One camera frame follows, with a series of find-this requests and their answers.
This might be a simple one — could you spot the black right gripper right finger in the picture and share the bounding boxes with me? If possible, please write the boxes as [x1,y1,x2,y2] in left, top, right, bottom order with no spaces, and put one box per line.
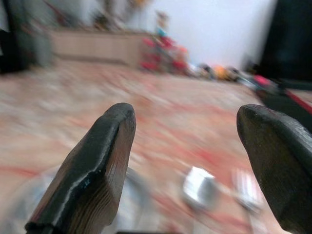
[237,104,312,234]

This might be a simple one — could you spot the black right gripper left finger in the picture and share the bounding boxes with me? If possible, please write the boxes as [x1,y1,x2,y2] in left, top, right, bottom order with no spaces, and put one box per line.
[25,102,136,234]

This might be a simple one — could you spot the silver metal fork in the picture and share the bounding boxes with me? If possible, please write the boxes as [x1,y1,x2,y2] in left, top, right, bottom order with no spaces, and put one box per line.
[231,168,265,215]

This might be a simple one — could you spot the silver metal bowl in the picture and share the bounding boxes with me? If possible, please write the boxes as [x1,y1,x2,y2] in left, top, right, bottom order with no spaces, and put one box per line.
[182,166,218,211]

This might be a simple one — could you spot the small red bottle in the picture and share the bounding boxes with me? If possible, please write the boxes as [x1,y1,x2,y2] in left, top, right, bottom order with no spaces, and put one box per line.
[253,74,273,86]

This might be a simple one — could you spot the yellow jar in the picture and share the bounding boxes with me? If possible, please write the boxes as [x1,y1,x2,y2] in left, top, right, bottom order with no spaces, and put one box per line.
[214,65,232,80]

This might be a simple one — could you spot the light wooden cabinet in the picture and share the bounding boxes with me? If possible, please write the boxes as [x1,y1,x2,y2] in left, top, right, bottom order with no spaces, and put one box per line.
[48,29,152,68]

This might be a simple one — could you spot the red containers stack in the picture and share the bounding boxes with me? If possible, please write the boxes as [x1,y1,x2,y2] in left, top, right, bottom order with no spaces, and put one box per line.
[140,36,180,71]

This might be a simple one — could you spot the large black television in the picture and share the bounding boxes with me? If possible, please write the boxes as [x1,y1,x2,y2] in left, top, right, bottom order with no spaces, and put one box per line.
[259,0,312,81]

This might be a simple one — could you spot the orange bottle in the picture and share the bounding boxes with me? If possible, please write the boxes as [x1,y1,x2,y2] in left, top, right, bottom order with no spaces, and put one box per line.
[175,45,189,66]

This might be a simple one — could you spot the dark ornaments cluster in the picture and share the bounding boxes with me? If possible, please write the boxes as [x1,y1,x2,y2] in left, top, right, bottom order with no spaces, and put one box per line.
[92,0,129,31]

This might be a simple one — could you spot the tall slim bottle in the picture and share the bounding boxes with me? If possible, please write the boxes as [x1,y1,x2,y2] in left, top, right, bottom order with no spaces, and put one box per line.
[157,11,169,37]

